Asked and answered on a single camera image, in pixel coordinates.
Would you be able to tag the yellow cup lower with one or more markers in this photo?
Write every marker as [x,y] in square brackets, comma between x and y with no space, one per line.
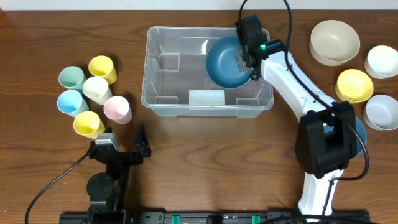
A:
[88,124]

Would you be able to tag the beige large bowl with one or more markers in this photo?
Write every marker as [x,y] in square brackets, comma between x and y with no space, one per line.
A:
[333,43]

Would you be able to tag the green cup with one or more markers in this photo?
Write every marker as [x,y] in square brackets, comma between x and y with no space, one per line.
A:
[72,78]

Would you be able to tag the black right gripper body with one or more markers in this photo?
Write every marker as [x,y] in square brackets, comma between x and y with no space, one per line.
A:
[249,59]

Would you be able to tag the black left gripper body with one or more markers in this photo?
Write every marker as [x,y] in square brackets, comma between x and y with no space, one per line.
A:
[123,157]

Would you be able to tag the pink cup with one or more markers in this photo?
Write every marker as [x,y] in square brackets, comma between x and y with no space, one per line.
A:
[118,109]

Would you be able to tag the light grey small bowl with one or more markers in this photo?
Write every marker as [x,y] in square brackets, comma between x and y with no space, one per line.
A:
[380,113]

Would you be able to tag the clear plastic storage bin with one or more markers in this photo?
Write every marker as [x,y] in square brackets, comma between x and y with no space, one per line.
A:
[175,64]

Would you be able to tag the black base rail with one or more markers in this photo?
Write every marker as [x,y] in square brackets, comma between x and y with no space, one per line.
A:
[271,216]

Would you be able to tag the dark blue bowl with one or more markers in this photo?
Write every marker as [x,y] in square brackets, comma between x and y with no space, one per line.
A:
[222,64]
[362,133]

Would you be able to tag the cream cup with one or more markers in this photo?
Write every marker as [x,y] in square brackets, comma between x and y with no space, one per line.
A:
[97,89]

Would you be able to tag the yellow cup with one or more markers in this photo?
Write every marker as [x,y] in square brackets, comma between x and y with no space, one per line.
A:
[103,66]
[88,124]

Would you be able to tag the yellow cup upper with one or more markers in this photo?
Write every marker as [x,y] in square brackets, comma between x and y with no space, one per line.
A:
[103,66]

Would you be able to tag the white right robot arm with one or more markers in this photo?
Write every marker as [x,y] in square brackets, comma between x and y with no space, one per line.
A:
[326,139]

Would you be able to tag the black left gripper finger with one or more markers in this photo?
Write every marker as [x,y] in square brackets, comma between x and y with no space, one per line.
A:
[141,143]
[108,130]

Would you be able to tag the yellow small bowl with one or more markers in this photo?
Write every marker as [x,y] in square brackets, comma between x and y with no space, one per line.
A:
[354,86]

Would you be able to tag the light blue cup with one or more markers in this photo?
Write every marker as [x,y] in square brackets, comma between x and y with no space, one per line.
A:
[72,103]

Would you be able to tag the white small bowl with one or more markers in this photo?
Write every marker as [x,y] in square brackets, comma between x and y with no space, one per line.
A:
[381,62]

